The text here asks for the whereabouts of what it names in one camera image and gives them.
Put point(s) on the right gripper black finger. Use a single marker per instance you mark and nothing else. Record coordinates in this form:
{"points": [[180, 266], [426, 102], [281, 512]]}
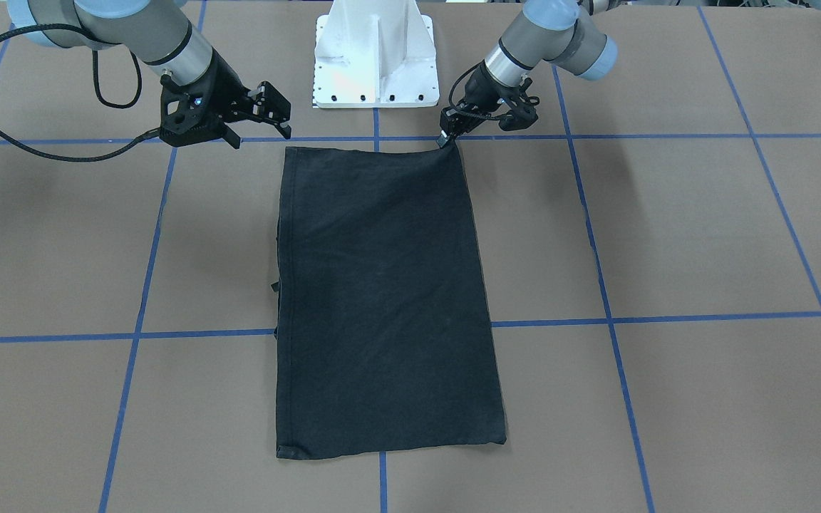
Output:
{"points": [[268, 103]]}

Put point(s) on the black graphic t-shirt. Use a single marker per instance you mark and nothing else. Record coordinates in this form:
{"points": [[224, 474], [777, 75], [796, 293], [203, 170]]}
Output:
{"points": [[384, 336]]}

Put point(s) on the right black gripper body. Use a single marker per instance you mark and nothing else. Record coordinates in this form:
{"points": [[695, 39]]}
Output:
{"points": [[223, 84]]}

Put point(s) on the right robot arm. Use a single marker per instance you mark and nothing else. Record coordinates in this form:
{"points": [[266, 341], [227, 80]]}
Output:
{"points": [[156, 32]]}

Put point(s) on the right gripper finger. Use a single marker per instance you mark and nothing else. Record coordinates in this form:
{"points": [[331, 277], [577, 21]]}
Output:
{"points": [[248, 131]]}

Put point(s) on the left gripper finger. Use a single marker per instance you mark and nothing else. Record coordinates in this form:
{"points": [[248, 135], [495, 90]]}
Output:
{"points": [[454, 122]]}

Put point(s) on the white camera mast pedestal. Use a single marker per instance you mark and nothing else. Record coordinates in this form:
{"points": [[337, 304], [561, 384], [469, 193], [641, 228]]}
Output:
{"points": [[375, 54]]}

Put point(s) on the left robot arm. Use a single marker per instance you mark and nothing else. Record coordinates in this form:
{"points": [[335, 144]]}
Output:
{"points": [[560, 33]]}

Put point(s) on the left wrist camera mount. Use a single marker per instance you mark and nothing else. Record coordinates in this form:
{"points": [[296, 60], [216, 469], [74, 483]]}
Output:
{"points": [[522, 107]]}

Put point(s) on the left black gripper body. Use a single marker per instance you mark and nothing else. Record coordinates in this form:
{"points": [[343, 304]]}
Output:
{"points": [[477, 87]]}

